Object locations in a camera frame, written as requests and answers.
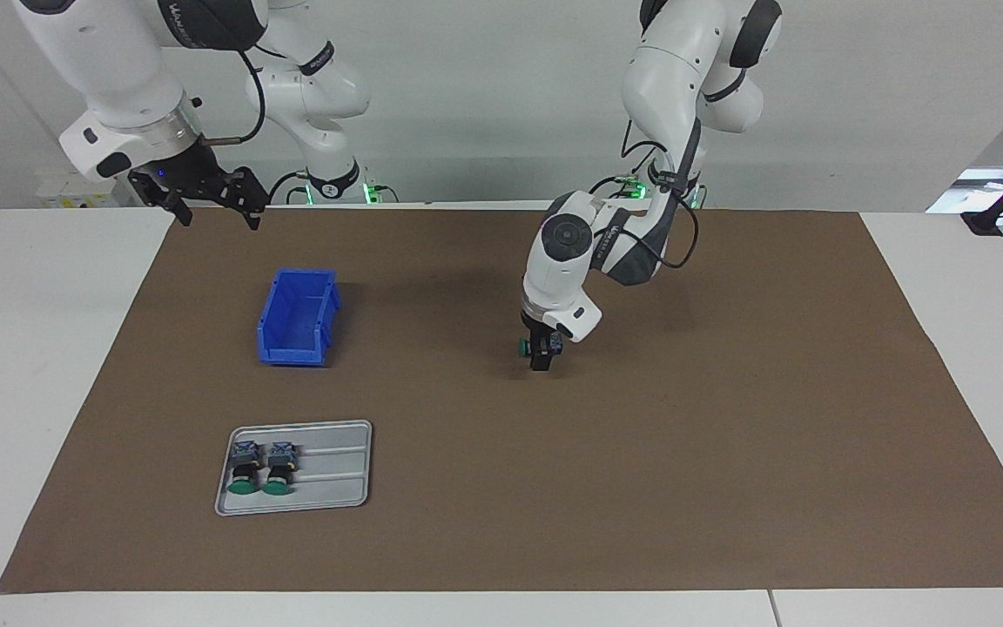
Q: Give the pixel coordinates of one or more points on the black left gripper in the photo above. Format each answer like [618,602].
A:
[539,329]

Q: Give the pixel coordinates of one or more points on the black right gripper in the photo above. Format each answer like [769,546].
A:
[184,170]

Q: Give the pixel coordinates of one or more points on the green push button switch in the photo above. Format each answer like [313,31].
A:
[245,466]
[521,347]
[279,466]

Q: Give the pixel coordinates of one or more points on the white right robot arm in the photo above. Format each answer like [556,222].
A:
[118,78]

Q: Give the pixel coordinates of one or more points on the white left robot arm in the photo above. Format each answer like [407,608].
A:
[676,78]

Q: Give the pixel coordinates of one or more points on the brown paper table mat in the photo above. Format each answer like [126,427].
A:
[641,435]

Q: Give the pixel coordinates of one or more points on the blue plastic storage bin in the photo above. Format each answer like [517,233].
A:
[297,313]

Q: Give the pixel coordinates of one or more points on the white cardboard box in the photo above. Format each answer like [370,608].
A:
[66,193]

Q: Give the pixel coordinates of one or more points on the grey metal tray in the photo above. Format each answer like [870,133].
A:
[336,470]

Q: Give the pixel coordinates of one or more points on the white plastic sheet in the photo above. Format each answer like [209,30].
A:
[972,187]

